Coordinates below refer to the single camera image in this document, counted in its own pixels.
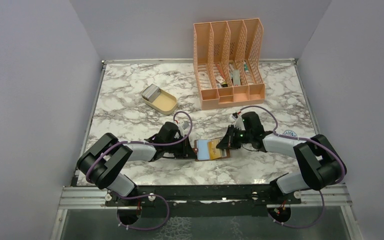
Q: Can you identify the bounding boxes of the gold credit card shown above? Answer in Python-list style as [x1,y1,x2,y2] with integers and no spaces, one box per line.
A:
[207,139,222,160]

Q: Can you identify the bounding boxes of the orange plastic file organizer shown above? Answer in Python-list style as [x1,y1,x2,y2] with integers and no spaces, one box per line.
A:
[193,18,266,110]

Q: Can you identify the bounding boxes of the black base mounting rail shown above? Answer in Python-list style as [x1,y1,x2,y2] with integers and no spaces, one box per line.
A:
[105,184,302,218]

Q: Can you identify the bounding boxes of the purple cable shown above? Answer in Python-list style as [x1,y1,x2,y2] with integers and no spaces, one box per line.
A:
[85,110,194,232]
[231,105,348,229]

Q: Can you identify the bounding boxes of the small box in organizer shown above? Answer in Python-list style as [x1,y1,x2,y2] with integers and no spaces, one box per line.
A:
[215,75,229,88]

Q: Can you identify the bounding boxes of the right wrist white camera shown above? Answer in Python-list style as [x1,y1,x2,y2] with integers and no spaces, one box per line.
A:
[231,112,244,130]

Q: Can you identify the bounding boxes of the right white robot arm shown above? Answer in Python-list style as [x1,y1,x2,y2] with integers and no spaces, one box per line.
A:
[216,111,347,204]

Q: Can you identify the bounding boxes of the wrist white camera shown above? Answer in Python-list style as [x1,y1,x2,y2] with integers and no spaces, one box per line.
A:
[231,112,244,130]
[178,121,190,131]

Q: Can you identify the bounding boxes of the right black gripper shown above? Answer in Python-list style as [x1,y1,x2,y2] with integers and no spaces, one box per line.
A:
[216,124,253,149]

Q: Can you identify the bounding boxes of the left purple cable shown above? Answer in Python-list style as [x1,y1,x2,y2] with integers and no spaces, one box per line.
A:
[85,110,194,232]

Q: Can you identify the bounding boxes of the brown leather card holder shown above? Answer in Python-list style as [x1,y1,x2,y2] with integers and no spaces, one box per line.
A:
[192,137,231,162]

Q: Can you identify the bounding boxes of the tan oval card tray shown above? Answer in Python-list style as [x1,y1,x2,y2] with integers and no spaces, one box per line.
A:
[142,87,178,115]

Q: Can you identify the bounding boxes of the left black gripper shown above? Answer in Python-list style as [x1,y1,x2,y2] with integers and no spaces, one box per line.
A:
[164,134,198,159]

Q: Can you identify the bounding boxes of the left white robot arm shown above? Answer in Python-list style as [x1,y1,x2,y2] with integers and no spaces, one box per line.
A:
[76,121,197,206]

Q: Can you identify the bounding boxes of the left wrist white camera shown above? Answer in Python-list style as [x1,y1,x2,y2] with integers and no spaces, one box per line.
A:
[178,121,190,131]

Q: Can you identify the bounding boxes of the green white tube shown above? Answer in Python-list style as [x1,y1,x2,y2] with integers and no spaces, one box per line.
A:
[243,62,250,74]

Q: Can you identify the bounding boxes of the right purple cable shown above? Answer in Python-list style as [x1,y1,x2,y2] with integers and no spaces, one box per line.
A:
[231,105,348,229]

